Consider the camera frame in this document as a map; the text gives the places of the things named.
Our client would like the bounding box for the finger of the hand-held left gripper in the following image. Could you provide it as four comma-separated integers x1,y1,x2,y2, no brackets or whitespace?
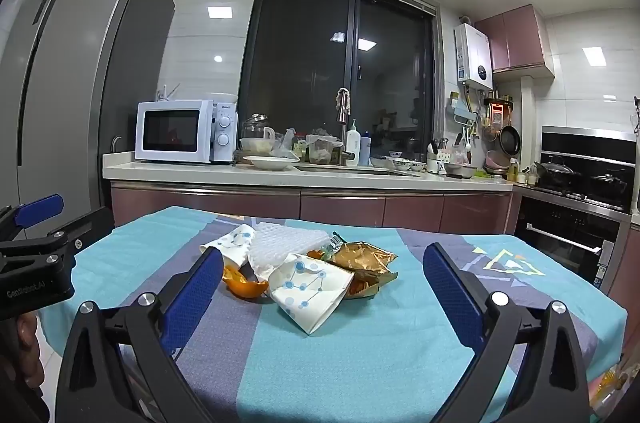
46,206,116,266
0,194,66,244

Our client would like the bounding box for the teal wall rack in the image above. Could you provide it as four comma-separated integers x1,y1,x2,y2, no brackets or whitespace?
450,97,479,124

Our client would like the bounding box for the gas stove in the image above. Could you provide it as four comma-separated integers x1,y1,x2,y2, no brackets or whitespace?
530,184,633,216

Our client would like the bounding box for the person's left hand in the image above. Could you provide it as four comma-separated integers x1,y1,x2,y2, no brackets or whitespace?
15,310,47,384

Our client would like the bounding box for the white shallow plate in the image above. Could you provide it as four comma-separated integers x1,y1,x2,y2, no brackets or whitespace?
242,156,301,171

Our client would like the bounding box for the crushed patterned paper cup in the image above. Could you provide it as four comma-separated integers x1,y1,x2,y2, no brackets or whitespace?
268,253,355,336
200,224,258,266

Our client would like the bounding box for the orange grater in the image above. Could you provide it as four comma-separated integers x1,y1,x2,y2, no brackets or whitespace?
487,100,507,129

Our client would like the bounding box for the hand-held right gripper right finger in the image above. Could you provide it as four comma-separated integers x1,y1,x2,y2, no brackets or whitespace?
422,242,591,423

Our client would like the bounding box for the black cooking pot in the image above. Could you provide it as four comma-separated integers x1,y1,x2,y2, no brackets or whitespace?
587,173,628,205

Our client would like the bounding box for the teal and grey tablecloth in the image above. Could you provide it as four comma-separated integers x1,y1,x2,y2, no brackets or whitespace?
40,206,628,423

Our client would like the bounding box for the pink wall cabinet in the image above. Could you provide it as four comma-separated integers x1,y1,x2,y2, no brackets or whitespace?
474,4,556,79

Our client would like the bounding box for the gold snack wrapper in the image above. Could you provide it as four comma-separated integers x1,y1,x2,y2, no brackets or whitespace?
330,241,399,300

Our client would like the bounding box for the steel sink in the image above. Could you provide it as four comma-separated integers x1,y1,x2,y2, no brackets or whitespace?
295,163,421,178

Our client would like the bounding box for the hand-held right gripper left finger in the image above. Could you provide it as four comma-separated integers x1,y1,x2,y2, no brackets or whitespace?
54,247,226,423

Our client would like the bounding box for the steel bowl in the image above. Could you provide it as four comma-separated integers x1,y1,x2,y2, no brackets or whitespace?
442,162,478,179

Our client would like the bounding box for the white microwave oven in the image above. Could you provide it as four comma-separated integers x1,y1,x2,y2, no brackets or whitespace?
135,100,238,165

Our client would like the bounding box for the green candy wrapper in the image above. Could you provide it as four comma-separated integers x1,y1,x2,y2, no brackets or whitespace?
320,231,348,261

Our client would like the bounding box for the large orange peel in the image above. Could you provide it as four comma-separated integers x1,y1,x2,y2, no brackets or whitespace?
222,264,271,300

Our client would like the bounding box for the grey double-door refrigerator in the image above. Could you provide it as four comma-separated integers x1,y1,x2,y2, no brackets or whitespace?
0,0,176,229

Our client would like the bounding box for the black built-in oven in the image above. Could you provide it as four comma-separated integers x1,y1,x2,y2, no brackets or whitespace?
512,196,623,299

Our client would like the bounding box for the dark kitchen window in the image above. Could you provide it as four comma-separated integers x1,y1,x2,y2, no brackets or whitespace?
239,0,446,159

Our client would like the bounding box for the white soap bottle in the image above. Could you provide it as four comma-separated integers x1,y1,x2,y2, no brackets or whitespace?
345,119,362,166

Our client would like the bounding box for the white utensil holder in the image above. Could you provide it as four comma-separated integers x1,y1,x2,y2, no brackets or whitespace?
426,142,444,175

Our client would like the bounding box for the black wok with lid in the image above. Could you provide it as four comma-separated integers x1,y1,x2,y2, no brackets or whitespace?
534,156,583,192

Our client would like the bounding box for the white wall water heater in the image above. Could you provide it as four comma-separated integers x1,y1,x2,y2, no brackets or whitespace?
454,23,493,91

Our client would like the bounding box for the white foam fruit net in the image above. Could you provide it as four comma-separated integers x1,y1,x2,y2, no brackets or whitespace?
248,220,333,281

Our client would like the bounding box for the clear bowl with food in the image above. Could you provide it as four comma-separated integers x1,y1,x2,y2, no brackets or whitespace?
239,137,276,157

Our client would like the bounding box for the black glass range hood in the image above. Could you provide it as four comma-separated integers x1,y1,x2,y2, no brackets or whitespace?
541,126,637,186

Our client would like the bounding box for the glass jar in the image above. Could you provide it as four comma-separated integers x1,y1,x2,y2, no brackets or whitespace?
241,114,273,141

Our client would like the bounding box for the hanging frying pan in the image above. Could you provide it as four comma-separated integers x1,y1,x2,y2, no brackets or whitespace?
498,123,522,156

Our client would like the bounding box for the kitchen counter with pink cabinets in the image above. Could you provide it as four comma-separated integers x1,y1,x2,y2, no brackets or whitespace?
102,152,523,236

